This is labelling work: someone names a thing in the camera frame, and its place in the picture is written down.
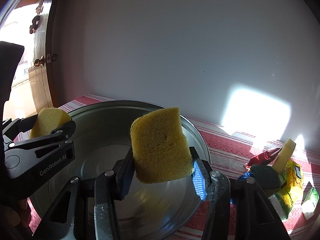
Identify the yellow snack packet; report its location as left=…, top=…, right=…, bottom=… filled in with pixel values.
left=269, top=160, right=303, bottom=221

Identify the brass door knob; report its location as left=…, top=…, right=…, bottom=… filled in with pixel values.
left=34, top=55, right=46, bottom=67

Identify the yellow sponge piece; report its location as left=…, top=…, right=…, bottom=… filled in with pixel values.
left=29, top=108, right=71, bottom=139
left=130, top=107, right=193, bottom=184

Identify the yellow green scouring sponge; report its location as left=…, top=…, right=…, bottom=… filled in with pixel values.
left=272, top=138, right=296, bottom=173

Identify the round metal basin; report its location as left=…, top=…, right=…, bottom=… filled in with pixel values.
left=29, top=100, right=212, bottom=240

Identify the green topped scouring sponge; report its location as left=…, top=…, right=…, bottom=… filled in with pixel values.
left=250, top=165, right=281, bottom=190

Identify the wooden door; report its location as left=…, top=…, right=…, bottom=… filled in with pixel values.
left=0, top=0, right=66, bottom=120

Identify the red foil snack packet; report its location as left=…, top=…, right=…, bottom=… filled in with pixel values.
left=246, top=147, right=282, bottom=168

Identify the green tissue pack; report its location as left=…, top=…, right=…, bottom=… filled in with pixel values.
left=301, top=181, right=319, bottom=220

